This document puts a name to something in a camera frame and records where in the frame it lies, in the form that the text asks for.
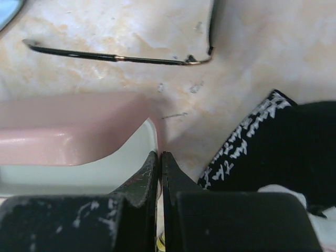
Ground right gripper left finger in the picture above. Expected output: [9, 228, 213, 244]
[1, 152, 159, 251]

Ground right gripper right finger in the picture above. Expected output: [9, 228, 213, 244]
[161, 152, 322, 251]

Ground pink glasses case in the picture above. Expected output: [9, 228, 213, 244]
[1, 92, 162, 199]

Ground light blue cleaning cloth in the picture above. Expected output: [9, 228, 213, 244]
[0, 0, 24, 27]

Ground thin-framed sunglasses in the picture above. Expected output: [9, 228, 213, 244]
[23, 1, 225, 66]

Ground black floral t-shirt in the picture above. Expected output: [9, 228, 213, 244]
[196, 89, 336, 252]

